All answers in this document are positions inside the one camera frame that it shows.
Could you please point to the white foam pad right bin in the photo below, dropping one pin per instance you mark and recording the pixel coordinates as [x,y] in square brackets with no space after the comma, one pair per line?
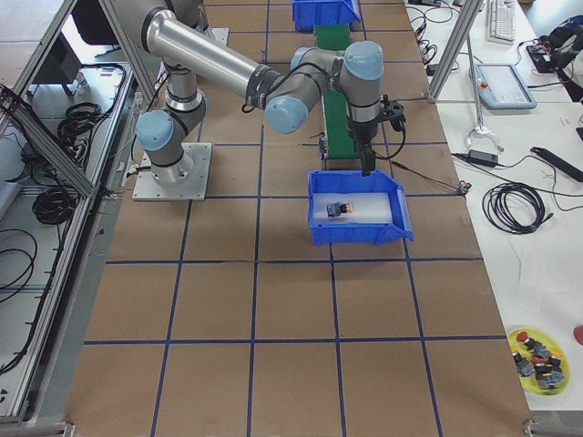
[367,208]

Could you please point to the white keyboard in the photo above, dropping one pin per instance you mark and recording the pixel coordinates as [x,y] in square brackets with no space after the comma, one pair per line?
[500,21]

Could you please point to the black power adapter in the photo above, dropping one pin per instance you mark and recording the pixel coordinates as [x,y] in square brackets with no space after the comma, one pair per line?
[482,158]

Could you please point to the aluminium frame post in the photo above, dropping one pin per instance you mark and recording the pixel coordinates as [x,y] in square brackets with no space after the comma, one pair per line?
[453,46]

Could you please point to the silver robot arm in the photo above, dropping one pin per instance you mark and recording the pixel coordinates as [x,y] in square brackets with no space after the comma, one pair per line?
[176,32]

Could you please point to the yellow push button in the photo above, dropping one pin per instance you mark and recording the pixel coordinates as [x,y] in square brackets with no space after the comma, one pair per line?
[335,210]

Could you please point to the green conveyor belt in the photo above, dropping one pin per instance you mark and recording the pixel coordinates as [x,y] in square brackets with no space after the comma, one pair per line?
[335,142]

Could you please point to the blue bin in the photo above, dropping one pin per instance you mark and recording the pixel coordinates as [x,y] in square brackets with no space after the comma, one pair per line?
[352,181]
[307,14]

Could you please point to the yellow plate of buttons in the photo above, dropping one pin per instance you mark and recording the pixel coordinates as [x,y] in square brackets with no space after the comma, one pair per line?
[541,365]

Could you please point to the black flat tool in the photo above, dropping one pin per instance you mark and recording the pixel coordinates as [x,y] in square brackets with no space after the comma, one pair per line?
[558,162]

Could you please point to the teach pendant tablet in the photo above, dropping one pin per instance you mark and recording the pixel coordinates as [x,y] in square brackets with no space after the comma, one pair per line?
[501,87]

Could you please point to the blue bin on left side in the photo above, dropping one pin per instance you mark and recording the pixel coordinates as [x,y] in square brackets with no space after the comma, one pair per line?
[307,14]

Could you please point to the blue bin on right side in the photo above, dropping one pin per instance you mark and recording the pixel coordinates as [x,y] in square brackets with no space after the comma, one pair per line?
[352,181]

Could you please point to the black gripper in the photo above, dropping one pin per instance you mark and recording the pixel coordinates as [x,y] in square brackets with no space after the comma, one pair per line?
[363,133]

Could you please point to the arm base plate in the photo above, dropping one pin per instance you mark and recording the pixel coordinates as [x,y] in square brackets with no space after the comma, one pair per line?
[219,34]
[186,180]

